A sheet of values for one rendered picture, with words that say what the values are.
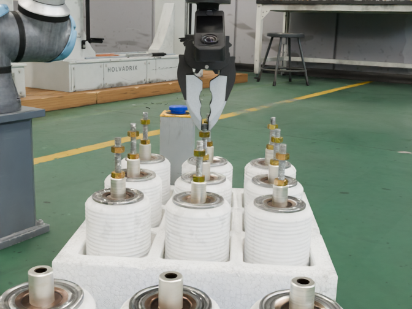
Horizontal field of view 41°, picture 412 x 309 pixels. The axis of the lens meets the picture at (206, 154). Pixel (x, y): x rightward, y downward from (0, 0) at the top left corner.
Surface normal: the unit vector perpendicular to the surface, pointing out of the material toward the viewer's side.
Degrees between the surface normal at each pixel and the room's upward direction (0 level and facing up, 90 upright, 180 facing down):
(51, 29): 111
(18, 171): 90
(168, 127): 90
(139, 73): 90
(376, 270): 0
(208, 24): 28
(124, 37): 90
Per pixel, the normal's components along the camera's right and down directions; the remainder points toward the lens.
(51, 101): 0.84, 0.15
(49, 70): -0.54, 0.18
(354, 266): 0.03, -0.97
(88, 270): -0.06, 0.22
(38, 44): 0.64, 0.46
